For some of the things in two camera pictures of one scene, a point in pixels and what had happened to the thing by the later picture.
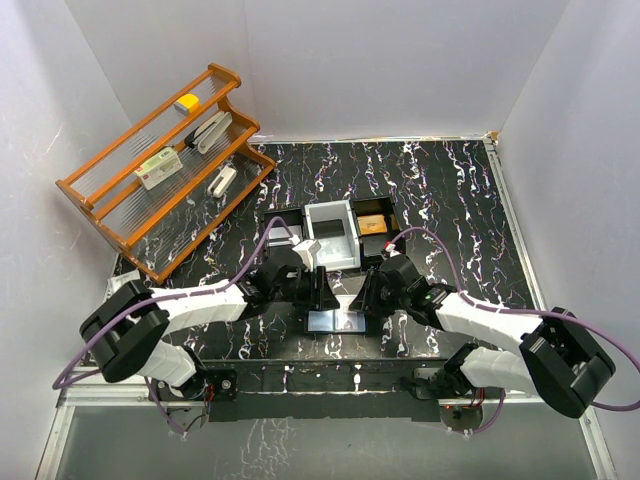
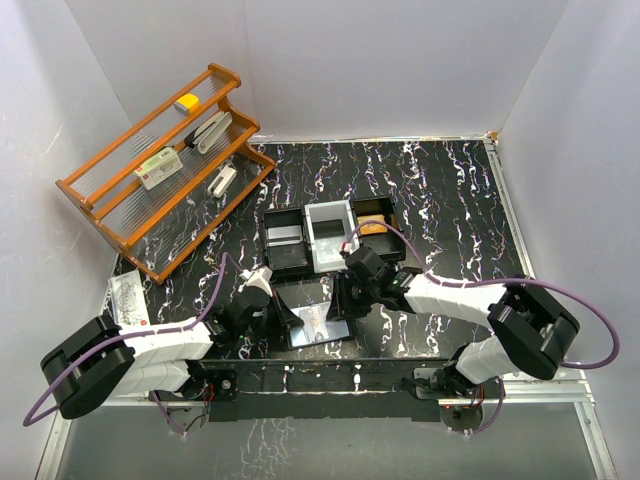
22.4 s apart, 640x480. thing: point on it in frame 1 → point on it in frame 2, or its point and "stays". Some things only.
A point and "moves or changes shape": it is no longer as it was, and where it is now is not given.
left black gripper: x=319 y=295 → x=284 y=318
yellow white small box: x=187 y=104 stays
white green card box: x=159 y=168 stays
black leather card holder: x=328 y=321 moves or changes shape
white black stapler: x=209 y=132 stays
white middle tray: x=332 y=225 stays
